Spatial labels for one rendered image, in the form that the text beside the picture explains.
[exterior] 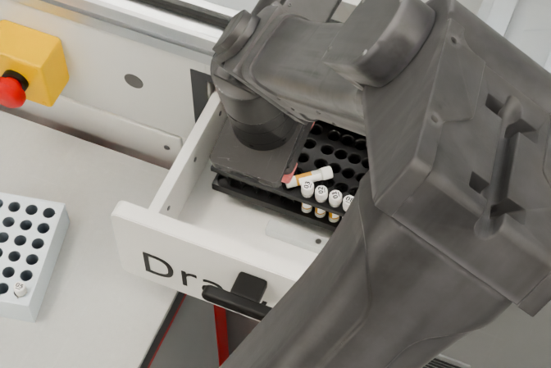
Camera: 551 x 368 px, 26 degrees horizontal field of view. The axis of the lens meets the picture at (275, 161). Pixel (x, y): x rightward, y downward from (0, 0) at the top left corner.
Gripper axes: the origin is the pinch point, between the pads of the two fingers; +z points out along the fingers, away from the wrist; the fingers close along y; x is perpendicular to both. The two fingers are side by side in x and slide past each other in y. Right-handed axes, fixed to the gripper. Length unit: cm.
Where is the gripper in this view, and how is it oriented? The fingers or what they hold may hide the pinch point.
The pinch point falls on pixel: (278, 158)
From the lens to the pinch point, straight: 110.2
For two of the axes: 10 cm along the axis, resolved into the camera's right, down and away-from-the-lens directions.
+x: -9.2, -3.0, 2.5
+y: 3.7, -8.8, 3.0
